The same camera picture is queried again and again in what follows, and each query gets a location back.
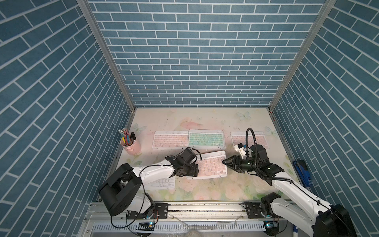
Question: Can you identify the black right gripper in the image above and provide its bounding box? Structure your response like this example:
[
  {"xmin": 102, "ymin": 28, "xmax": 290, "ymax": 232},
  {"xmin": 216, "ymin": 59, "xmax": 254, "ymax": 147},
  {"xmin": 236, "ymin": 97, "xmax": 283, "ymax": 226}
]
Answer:
[{"xmin": 221, "ymin": 155, "xmax": 258, "ymax": 173}]

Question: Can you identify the pink keyboard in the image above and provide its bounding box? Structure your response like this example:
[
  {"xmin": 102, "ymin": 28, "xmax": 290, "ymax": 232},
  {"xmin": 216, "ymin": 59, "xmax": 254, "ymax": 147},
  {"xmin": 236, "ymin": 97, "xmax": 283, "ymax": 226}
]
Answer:
[
  {"xmin": 152, "ymin": 131, "xmax": 189, "ymax": 150},
  {"xmin": 231, "ymin": 132, "xmax": 269, "ymax": 149},
  {"xmin": 186, "ymin": 151, "xmax": 228, "ymax": 180}
]

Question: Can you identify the green key keyboard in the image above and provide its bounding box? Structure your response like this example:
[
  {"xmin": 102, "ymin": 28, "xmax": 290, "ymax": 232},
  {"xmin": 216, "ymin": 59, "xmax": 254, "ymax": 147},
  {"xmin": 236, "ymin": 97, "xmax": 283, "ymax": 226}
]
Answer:
[{"xmin": 189, "ymin": 129, "xmax": 226, "ymax": 150}]

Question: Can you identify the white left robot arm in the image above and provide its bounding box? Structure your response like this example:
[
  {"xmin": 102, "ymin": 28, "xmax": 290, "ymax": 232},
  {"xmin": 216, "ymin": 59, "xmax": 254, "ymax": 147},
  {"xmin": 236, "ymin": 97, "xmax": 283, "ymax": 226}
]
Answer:
[{"xmin": 99, "ymin": 154, "xmax": 198, "ymax": 217}]

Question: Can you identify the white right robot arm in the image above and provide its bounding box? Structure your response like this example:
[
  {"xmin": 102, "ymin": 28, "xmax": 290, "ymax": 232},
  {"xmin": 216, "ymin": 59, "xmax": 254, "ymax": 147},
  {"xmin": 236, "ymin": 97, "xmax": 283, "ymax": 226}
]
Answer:
[{"xmin": 222, "ymin": 155, "xmax": 357, "ymax": 237}]

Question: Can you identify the white key keyboard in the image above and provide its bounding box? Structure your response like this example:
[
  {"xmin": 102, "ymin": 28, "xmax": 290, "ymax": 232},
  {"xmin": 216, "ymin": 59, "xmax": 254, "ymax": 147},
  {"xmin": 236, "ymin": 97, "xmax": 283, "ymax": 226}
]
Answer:
[{"xmin": 144, "ymin": 177, "xmax": 176, "ymax": 190}]

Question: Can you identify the pink pen holder cup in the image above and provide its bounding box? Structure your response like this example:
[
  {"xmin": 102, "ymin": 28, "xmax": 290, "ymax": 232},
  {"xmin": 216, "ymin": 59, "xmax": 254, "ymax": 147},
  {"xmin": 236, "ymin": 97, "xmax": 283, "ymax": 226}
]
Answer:
[{"xmin": 120, "ymin": 139, "xmax": 142, "ymax": 156}]

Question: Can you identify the coloured pens bundle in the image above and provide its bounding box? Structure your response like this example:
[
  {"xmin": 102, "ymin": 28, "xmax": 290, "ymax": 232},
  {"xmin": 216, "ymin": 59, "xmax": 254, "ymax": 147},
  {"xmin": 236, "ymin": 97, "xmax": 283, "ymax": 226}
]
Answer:
[{"xmin": 118, "ymin": 128, "xmax": 136, "ymax": 146}]

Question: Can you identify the blue stapler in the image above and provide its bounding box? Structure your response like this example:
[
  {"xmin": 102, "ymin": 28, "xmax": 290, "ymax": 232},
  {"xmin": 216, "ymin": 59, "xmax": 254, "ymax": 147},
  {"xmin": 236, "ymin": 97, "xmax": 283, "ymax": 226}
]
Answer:
[{"xmin": 293, "ymin": 160, "xmax": 312, "ymax": 189}]

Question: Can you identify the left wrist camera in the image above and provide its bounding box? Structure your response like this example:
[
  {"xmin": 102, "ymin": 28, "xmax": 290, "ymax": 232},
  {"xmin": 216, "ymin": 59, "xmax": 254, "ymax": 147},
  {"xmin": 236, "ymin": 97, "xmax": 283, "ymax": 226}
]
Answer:
[{"xmin": 179, "ymin": 148, "xmax": 197, "ymax": 164}]

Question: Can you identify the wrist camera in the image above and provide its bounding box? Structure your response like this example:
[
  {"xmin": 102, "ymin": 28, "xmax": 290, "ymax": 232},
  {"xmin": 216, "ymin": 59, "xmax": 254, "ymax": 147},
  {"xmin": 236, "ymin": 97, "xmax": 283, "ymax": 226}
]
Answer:
[
  {"xmin": 250, "ymin": 144, "xmax": 268, "ymax": 161},
  {"xmin": 179, "ymin": 148, "xmax": 197, "ymax": 164}
]

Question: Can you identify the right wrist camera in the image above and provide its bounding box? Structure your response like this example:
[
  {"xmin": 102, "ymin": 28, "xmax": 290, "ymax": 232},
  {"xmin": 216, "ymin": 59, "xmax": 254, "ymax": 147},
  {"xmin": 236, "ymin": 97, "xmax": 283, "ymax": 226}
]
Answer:
[{"xmin": 250, "ymin": 144, "xmax": 268, "ymax": 161}]

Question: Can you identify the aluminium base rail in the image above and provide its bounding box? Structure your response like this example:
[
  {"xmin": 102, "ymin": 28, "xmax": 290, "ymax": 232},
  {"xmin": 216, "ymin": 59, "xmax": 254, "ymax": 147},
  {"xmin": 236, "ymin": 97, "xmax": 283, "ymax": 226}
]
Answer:
[{"xmin": 78, "ymin": 200, "xmax": 299, "ymax": 237}]

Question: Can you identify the aluminium corner post right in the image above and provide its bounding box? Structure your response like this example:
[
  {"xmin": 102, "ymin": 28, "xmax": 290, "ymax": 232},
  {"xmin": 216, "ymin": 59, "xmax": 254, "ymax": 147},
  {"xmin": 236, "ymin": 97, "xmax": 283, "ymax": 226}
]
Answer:
[{"xmin": 268, "ymin": 0, "xmax": 336, "ymax": 112}]

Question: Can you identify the aluminium corner post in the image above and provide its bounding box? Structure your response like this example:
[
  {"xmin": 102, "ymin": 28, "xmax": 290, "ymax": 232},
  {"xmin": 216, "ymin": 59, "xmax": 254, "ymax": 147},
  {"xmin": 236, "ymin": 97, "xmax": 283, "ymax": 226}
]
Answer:
[
  {"xmin": 77, "ymin": 0, "xmax": 136, "ymax": 113},
  {"xmin": 268, "ymin": 0, "xmax": 336, "ymax": 112}
]

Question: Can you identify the aluminium corner post left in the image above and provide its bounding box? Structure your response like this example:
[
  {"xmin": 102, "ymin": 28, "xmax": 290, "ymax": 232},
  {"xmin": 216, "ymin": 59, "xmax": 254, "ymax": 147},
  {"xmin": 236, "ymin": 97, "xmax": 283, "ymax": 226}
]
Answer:
[{"xmin": 77, "ymin": 0, "xmax": 136, "ymax": 113}]

